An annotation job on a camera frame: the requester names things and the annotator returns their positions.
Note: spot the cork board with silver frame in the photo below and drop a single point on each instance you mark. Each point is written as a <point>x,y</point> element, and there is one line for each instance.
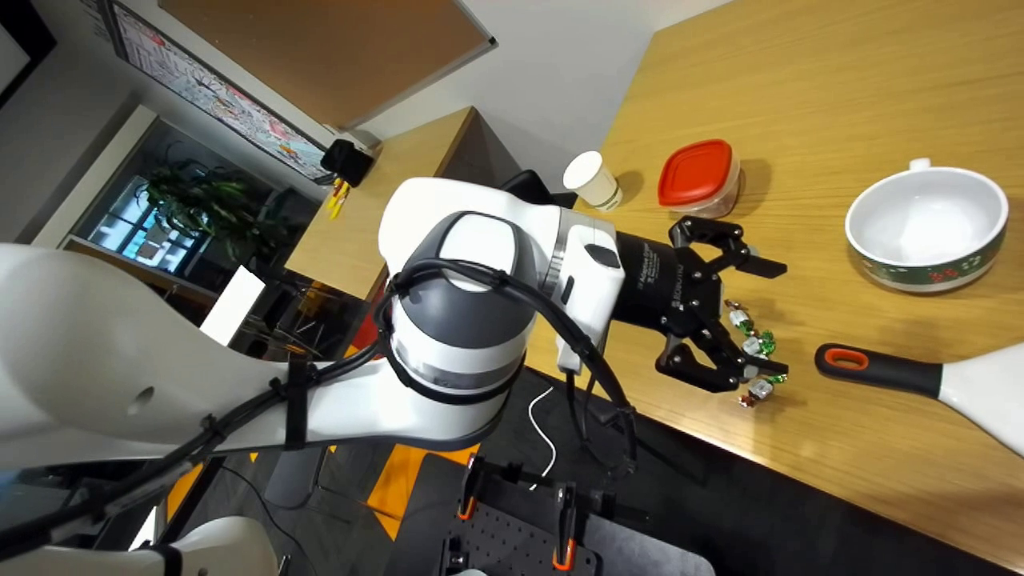
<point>322,49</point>

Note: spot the bright window pane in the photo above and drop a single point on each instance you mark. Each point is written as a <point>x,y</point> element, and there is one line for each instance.
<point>146,229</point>

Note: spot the white bowl with patterned band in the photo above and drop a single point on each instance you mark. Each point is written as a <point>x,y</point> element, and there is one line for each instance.
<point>926,224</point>

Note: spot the green candy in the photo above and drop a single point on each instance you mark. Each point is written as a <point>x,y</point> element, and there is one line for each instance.
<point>737,314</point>
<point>763,342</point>

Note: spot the brown candy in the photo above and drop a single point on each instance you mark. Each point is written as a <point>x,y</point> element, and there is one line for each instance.
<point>758,385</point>

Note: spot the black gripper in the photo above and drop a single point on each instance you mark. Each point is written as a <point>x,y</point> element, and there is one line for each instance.
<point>668,290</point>

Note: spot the black ball with red hole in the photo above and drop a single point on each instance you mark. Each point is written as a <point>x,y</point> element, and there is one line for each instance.
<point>885,373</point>

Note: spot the wooden side table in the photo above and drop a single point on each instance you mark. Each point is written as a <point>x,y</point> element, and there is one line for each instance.
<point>362,224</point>

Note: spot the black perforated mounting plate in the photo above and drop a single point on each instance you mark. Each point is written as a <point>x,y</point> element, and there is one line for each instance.
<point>513,546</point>

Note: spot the white flat box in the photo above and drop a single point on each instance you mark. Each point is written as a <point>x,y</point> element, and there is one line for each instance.
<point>231,304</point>

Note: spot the black clamp with orange tip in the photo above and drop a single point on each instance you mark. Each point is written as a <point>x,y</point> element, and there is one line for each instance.
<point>469,491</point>
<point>563,530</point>

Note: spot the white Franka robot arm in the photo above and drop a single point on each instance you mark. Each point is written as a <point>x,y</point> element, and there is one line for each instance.
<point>130,339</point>

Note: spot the wall poster whiteboard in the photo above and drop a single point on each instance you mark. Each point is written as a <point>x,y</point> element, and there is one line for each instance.
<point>211,89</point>

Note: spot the white paper cup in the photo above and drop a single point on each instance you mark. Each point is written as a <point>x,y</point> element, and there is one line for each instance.
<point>589,176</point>

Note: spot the green potted plant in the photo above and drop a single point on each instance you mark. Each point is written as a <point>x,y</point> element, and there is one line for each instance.
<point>211,208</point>

